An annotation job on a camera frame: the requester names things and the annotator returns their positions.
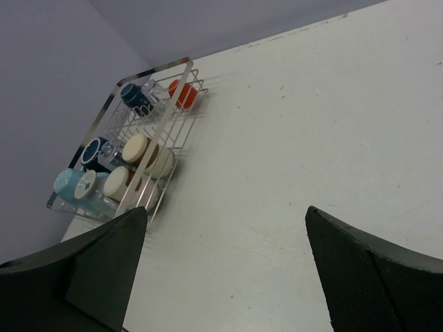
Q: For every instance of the clear glass cup rear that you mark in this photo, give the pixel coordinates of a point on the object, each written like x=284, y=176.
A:
x=154, y=92

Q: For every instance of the grey ceramic mug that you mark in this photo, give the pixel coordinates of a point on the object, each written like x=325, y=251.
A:
x=90, y=186

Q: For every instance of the dark blue mug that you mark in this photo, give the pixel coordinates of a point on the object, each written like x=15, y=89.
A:
x=135, y=99
x=89, y=156

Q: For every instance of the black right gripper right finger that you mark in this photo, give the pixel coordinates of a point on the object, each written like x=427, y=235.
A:
x=371, y=284

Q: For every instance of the dark blue mug rear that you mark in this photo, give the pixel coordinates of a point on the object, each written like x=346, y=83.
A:
x=135, y=99

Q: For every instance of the clear plastic cup front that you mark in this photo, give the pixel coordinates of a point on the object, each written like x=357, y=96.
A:
x=111, y=155

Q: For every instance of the orange ceramic cup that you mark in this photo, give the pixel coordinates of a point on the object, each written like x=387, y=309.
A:
x=187, y=95

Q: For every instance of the light blue cup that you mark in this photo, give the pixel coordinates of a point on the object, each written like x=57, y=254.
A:
x=64, y=187

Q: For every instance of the metal wire dish rack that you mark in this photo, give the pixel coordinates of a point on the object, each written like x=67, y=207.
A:
x=154, y=145

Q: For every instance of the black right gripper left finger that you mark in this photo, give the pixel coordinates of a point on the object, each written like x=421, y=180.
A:
x=81, y=284

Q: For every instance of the dark blue mug front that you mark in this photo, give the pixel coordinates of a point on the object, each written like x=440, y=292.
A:
x=89, y=156

